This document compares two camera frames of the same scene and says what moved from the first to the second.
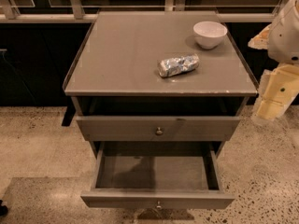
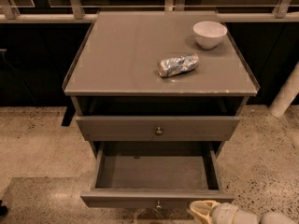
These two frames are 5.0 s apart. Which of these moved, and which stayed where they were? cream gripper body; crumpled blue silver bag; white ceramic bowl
Moved: cream gripper body
Stayed: crumpled blue silver bag; white ceramic bowl
